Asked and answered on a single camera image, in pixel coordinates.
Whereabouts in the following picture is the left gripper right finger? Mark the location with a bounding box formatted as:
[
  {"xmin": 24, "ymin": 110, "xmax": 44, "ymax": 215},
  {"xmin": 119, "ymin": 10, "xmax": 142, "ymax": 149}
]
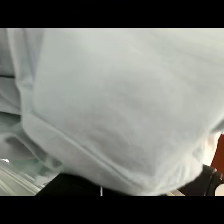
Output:
[{"xmin": 101, "ymin": 187, "xmax": 129, "ymax": 197}]

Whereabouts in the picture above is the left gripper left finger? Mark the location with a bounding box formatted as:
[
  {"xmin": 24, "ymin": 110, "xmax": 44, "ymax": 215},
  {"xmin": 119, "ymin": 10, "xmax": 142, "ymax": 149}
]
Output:
[{"xmin": 35, "ymin": 172, "xmax": 102, "ymax": 197}]

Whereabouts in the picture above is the light blue T-shirt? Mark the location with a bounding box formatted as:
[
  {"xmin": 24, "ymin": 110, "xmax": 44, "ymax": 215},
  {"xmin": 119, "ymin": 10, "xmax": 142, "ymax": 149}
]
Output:
[{"xmin": 0, "ymin": 28, "xmax": 224, "ymax": 197}]

